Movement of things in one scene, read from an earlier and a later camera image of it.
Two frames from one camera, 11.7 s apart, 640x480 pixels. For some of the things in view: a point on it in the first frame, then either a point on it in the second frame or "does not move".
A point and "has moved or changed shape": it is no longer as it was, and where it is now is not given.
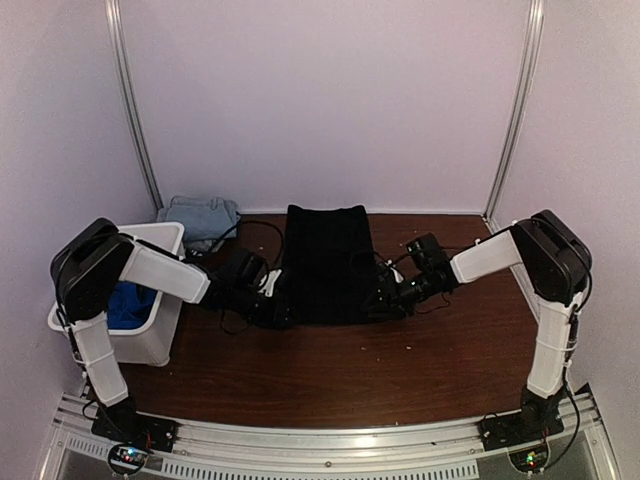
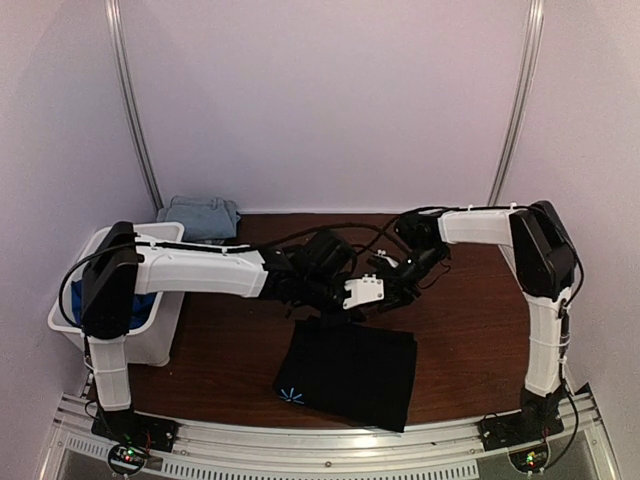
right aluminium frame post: x=536 y=19 does not move
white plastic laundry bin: x=159 y=344 does not move
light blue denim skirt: x=203 y=218 does not move
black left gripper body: x=256 y=313 to x=319 y=291
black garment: x=318 y=273 has moved or changed shape
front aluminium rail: x=434 y=451 does not move
